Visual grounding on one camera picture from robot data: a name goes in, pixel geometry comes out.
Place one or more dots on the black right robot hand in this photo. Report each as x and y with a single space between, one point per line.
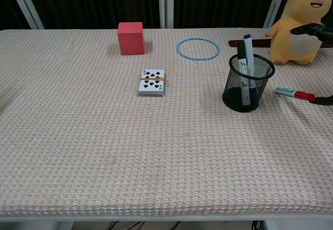
323 33

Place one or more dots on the red-capped marker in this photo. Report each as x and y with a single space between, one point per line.
294 93

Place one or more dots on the blue-capped marker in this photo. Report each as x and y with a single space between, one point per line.
249 53

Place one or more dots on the black-capped marker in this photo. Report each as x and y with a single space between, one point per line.
241 53

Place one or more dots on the black mesh pen holder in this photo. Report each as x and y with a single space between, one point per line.
244 94

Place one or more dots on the yellow plush toy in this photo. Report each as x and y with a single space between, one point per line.
299 14

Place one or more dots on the dark brown wooden stick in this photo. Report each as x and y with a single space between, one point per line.
257 43

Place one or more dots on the tan rubber band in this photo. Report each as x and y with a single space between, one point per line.
156 79

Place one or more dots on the deck of playing cards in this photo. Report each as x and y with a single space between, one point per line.
152 84

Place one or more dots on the red cube block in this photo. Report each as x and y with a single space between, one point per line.
130 38

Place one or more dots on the woven beige tablecloth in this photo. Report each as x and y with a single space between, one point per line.
130 149

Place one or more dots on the white metal frame post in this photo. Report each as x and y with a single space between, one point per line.
274 3
26 3
165 3

